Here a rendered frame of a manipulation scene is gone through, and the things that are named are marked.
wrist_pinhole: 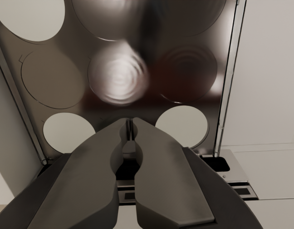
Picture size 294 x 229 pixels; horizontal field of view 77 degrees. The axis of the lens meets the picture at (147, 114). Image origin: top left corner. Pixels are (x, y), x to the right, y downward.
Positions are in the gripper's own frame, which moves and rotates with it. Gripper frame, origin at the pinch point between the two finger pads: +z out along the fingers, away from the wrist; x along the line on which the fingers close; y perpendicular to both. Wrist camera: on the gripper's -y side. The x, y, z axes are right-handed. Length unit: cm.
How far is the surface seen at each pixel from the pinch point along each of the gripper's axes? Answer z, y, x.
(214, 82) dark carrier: 17.5, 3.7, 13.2
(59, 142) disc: 18.6, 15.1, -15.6
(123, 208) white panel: 9.9, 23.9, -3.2
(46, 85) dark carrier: 18.7, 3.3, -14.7
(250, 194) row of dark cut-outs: 10.5, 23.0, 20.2
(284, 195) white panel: 10.0, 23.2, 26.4
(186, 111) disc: 17.6, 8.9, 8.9
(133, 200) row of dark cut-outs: 11.1, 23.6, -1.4
